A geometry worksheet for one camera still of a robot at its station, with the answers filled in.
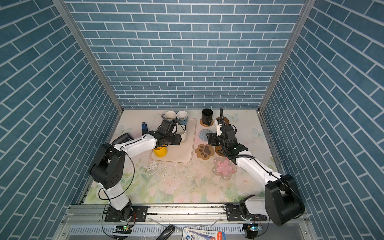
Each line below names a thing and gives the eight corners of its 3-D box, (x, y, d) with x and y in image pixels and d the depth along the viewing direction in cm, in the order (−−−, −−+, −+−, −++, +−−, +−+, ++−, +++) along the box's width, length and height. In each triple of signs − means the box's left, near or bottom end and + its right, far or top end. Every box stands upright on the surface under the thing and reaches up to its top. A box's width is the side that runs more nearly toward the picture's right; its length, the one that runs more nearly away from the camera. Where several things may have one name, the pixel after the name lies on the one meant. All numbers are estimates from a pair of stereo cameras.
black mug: (201, 126, 110) (202, 119, 104) (201, 115, 118) (202, 108, 112) (212, 127, 110) (213, 120, 104) (211, 115, 118) (212, 108, 112)
